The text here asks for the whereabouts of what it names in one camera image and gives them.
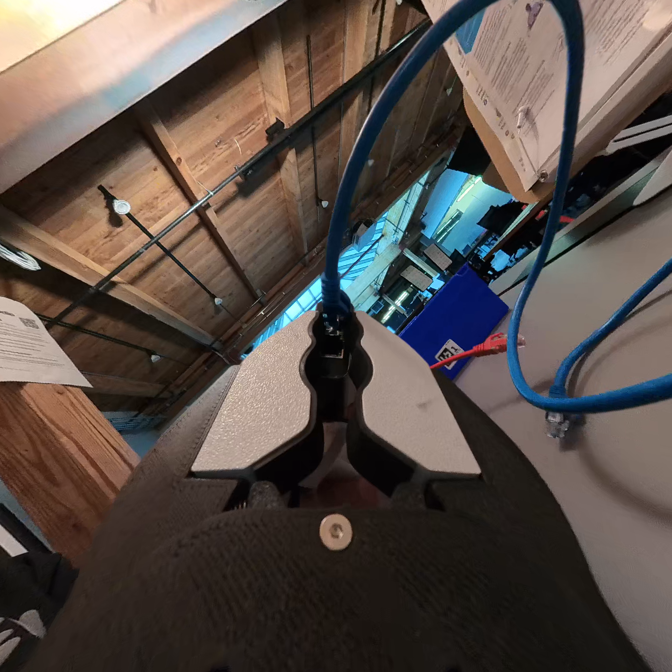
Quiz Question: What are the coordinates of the printed instruction sheet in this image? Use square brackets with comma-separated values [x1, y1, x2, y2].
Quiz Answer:
[421, 0, 672, 183]

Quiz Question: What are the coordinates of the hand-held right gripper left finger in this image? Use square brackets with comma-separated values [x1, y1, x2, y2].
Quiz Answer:
[189, 310, 323, 481]

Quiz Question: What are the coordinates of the wooden post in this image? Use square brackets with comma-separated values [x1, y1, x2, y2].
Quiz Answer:
[0, 380, 141, 567]

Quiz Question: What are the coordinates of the blue ethernet cable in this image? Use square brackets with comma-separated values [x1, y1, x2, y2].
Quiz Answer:
[321, 0, 672, 441]

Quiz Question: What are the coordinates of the red ethernet cable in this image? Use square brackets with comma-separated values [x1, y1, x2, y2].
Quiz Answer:
[430, 332, 527, 371]

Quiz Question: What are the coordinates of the brown board document stand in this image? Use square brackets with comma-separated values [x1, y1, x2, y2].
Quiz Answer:
[420, 0, 672, 207]

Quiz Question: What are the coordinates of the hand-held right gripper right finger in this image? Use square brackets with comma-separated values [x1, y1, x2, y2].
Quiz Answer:
[346, 311, 484, 498]

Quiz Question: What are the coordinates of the grey desk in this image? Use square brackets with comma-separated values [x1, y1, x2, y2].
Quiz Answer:
[453, 197, 672, 672]

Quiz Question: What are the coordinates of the person's black clothing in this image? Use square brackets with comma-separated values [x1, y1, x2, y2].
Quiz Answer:
[0, 548, 82, 672]

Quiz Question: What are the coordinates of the black network switch box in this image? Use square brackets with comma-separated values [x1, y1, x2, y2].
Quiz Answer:
[307, 310, 364, 423]

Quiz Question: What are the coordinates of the white ceiling coil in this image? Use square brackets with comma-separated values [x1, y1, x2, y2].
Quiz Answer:
[0, 239, 42, 272]

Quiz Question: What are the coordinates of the black ceiling pipe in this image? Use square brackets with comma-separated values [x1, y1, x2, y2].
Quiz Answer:
[44, 21, 432, 329]

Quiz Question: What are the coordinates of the white paper notice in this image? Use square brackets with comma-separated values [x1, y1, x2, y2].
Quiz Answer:
[0, 295, 93, 389]

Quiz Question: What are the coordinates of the blue plastic bin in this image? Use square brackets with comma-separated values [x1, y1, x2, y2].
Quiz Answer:
[397, 262, 511, 382]

